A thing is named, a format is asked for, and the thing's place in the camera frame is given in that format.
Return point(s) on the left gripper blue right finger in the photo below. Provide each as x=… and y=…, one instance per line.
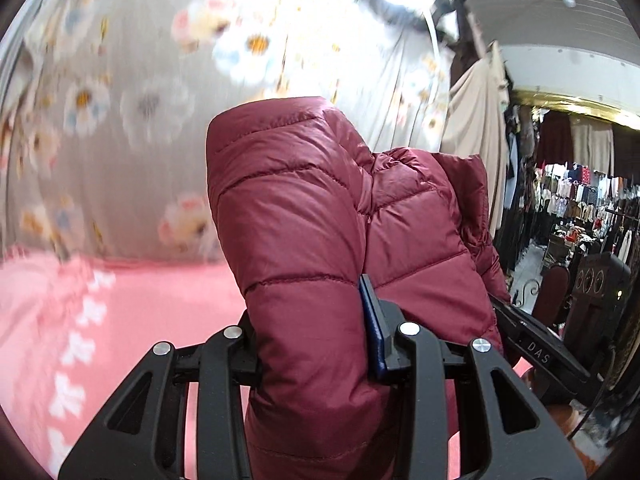
x=380, y=318

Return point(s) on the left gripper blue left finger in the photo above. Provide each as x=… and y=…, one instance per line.
x=249, y=362

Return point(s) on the maroon puffer jacket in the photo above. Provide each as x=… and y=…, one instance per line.
x=302, y=209

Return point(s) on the hanging clothes rack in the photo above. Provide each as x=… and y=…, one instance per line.
x=572, y=210

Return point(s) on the dark red chair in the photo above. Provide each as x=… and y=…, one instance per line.
x=552, y=292

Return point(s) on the pink printed blanket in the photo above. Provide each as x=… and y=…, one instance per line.
x=71, y=331

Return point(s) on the beige hanging garment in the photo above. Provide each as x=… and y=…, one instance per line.
x=475, y=124

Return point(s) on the grey floral bed sheet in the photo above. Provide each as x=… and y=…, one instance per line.
x=105, y=106

